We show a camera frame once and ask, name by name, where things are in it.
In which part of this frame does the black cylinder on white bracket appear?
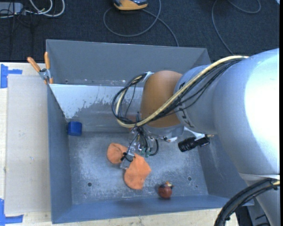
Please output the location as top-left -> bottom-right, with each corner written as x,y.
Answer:
178,132 -> 215,153

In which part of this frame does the grey metal bin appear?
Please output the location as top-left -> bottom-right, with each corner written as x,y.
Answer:
45,39 -> 254,225

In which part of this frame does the red-brown toy bird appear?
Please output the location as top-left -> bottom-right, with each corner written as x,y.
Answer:
158,181 -> 175,199

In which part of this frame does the pale wood flat board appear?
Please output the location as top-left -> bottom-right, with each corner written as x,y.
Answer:
4,74 -> 53,215

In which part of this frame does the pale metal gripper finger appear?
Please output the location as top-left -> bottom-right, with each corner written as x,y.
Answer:
119,159 -> 133,170
126,147 -> 136,161

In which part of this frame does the orange cloth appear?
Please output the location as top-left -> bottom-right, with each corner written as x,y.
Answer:
106,142 -> 152,190

